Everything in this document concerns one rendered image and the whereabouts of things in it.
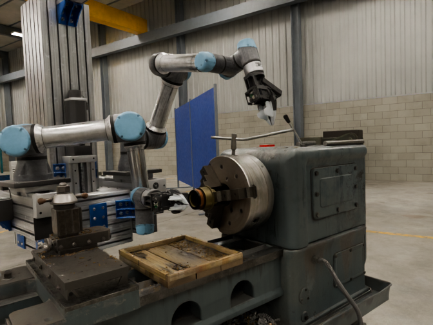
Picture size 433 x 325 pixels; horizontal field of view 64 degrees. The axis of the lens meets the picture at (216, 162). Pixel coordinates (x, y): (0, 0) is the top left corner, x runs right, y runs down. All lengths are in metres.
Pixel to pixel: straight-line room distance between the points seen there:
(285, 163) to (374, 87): 10.08
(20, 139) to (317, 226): 1.21
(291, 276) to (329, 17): 11.07
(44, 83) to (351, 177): 1.50
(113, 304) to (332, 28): 11.51
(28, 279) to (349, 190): 1.30
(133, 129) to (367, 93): 10.31
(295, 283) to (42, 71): 1.48
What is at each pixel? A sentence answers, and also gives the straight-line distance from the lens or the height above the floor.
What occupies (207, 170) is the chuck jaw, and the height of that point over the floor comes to 1.18.
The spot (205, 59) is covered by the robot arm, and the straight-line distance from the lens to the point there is 1.38.
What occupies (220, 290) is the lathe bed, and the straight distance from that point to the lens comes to 1.26.
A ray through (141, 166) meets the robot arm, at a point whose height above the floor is 1.20.
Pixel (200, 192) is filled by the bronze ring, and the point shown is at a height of 1.11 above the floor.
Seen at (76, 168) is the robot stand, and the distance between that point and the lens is 1.80.
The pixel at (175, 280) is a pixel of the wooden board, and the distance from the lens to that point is 1.10.
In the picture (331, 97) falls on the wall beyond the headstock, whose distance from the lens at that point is 11.62.
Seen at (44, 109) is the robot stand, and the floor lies 1.48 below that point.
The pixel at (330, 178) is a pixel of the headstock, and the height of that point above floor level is 1.12.
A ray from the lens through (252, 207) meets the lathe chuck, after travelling 1.28.
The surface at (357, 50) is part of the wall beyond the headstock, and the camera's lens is 11.66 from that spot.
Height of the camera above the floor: 1.29
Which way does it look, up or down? 3 degrees down
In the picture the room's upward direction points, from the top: 2 degrees counter-clockwise
